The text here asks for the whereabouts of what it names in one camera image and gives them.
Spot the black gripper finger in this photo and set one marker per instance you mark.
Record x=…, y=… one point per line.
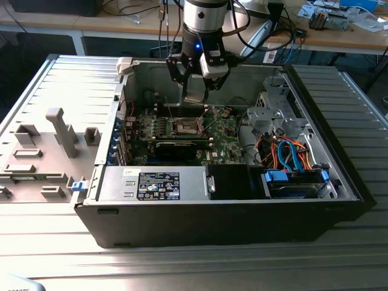
x=170, y=68
x=219, y=84

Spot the silver CPU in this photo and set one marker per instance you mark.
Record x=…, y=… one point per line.
x=195, y=91

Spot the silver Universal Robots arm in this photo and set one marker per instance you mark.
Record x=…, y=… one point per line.
x=206, y=15

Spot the metal CPU socket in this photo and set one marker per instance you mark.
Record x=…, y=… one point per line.
x=185, y=126

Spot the black CPU cooler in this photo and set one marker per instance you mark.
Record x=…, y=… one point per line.
x=318, y=19

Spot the round coin cell battery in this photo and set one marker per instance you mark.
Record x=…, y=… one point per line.
x=224, y=114

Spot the white case release latch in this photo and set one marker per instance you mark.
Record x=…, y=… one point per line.
x=124, y=65

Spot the green Dell motherboard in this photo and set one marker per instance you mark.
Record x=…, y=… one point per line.
x=224, y=142

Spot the silver metal disk bay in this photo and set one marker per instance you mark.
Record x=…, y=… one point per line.
x=266, y=118

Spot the black graphics card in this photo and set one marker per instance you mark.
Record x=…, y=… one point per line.
x=175, y=150

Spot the black upright box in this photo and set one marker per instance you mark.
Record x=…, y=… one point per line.
x=276, y=18

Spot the black plastic shroud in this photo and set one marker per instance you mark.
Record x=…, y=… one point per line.
x=230, y=182

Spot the hard disk in blue carrier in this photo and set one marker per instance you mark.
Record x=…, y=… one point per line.
x=274, y=176

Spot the wooden desk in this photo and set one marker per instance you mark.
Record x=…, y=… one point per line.
x=333, y=38
x=45, y=22

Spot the grey parts rack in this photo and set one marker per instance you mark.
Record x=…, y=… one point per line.
x=65, y=136

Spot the silver power supply unit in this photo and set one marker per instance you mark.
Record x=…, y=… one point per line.
x=115, y=185

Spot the black desktop device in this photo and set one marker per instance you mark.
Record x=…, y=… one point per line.
x=54, y=7

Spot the grey metal drive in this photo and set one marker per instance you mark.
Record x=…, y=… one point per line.
x=338, y=21

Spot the black open PC case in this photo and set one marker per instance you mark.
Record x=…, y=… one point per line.
x=197, y=224

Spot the blue plastic latch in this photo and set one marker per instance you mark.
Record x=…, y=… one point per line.
x=79, y=186

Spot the light blue box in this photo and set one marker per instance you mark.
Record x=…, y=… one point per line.
x=359, y=4

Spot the green RAM stick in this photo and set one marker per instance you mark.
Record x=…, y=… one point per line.
x=25, y=177

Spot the white device with print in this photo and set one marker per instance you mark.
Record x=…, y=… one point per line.
x=18, y=285

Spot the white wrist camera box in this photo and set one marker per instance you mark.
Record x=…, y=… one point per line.
x=213, y=71

